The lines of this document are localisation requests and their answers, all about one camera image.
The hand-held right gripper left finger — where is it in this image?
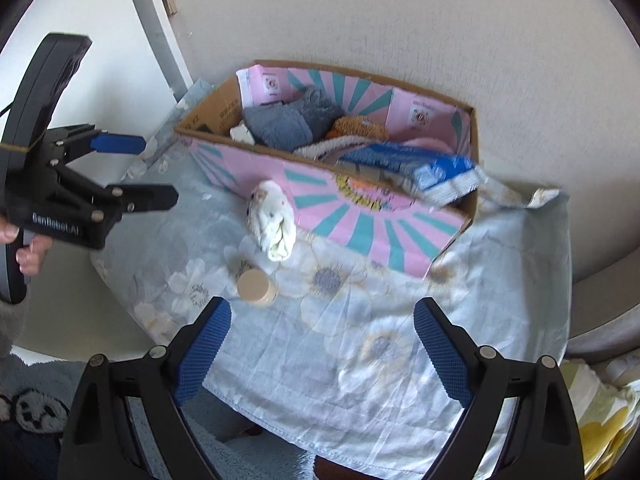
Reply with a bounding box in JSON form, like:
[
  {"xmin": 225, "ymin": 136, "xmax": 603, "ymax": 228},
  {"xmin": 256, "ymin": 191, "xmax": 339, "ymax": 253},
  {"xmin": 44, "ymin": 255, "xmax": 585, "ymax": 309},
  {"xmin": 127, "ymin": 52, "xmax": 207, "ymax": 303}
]
[{"xmin": 60, "ymin": 296, "xmax": 232, "ymax": 480}]

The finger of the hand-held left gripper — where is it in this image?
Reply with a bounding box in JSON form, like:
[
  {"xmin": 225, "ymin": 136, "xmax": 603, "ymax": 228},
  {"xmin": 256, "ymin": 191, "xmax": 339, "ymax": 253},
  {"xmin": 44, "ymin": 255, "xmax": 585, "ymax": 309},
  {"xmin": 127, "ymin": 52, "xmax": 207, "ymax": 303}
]
[
  {"xmin": 57, "ymin": 166, "xmax": 179, "ymax": 214},
  {"xmin": 47, "ymin": 124, "xmax": 147, "ymax": 166}
]

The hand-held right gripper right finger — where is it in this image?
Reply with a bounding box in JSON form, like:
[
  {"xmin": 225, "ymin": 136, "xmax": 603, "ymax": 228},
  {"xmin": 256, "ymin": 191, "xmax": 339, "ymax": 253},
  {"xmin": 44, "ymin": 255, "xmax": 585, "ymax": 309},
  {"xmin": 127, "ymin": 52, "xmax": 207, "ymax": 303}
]
[{"xmin": 413, "ymin": 297, "xmax": 585, "ymax": 480}]

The pink patterned cardboard box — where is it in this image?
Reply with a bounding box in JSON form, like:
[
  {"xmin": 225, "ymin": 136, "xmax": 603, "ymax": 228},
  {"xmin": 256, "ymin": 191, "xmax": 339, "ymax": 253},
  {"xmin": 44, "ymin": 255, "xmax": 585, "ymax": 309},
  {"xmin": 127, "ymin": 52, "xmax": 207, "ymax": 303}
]
[{"xmin": 174, "ymin": 60, "xmax": 482, "ymax": 278}]

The light grey fluffy sock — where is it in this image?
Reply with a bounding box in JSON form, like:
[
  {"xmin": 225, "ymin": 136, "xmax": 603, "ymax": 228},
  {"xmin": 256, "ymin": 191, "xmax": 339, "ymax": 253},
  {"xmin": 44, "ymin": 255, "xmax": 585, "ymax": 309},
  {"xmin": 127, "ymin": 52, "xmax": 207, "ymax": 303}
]
[{"xmin": 243, "ymin": 102, "xmax": 313, "ymax": 151}]

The blue plastic packet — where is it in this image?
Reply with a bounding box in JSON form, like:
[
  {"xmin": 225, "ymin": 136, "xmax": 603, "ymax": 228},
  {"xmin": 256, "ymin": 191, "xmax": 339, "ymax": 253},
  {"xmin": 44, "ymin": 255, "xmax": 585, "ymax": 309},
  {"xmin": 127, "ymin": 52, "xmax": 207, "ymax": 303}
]
[{"xmin": 340, "ymin": 141, "xmax": 488, "ymax": 206}]

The dark grey fluffy sock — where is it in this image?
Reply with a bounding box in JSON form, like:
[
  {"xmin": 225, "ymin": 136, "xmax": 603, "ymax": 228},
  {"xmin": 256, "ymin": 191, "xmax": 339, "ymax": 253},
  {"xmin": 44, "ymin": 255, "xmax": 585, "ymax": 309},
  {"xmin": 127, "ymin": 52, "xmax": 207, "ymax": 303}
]
[{"xmin": 295, "ymin": 86, "xmax": 346, "ymax": 133}]

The brown fluffy striped sock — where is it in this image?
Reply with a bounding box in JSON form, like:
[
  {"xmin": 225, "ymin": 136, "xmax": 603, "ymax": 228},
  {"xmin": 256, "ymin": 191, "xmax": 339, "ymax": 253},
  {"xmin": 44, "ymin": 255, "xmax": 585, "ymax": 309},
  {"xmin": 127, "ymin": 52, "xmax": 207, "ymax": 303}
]
[{"xmin": 292, "ymin": 116, "xmax": 388, "ymax": 158}]

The person's left hand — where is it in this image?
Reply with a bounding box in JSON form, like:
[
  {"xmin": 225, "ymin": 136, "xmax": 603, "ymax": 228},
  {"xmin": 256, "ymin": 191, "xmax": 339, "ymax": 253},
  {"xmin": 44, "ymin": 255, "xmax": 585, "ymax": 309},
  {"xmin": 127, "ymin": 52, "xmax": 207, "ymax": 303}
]
[{"xmin": 0, "ymin": 222, "xmax": 53, "ymax": 277}]

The floral light blue tablecloth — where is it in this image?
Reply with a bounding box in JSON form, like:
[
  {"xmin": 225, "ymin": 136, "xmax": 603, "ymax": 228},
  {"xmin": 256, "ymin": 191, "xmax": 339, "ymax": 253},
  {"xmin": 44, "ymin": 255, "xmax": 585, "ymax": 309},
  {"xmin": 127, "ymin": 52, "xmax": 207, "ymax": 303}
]
[{"xmin": 90, "ymin": 77, "xmax": 572, "ymax": 478}]

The beige round jar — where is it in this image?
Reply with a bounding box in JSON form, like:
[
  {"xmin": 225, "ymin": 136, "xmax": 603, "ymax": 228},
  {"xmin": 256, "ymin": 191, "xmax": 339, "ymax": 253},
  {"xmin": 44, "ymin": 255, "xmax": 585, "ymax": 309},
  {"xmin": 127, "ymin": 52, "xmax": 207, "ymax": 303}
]
[{"xmin": 236, "ymin": 268, "xmax": 277, "ymax": 308}]

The white crumpled paper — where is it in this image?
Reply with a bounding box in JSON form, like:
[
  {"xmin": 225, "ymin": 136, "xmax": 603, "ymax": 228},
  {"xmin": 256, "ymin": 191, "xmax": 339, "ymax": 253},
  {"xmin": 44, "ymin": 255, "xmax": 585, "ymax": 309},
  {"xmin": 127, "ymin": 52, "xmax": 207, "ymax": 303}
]
[{"xmin": 230, "ymin": 122, "xmax": 256, "ymax": 146}]

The yellow floral cloth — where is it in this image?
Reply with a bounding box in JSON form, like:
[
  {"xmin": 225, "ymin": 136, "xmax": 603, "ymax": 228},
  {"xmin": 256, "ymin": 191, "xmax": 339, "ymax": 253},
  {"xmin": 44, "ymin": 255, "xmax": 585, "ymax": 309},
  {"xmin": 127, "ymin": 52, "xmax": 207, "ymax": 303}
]
[{"xmin": 560, "ymin": 360, "xmax": 633, "ymax": 480}]

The grey upholstered chair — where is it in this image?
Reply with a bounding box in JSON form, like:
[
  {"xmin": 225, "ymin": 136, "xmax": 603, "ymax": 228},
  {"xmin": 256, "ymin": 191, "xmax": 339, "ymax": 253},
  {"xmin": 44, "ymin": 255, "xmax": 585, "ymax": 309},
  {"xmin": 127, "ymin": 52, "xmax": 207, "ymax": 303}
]
[{"xmin": 565, "ymin": 240, "xmax": 640, "ymax": 361}]

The blue panda rug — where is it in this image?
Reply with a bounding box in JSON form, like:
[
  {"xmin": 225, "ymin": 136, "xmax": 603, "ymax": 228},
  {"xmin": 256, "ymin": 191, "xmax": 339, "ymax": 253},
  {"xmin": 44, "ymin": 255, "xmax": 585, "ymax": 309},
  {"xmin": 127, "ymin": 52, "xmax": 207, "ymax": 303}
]
[{"xmin": 0, "ymin": 350, "xmax": 311, "ymax": 480}]

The white curved frame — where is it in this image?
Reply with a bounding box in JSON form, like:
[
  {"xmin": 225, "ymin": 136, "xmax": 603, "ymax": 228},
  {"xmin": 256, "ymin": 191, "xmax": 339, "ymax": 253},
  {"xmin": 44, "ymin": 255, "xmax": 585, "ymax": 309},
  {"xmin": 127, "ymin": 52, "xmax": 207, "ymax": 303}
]
[{"xmin": 120, "ymin": 0, "xmax": 193, "ymax": 96}]

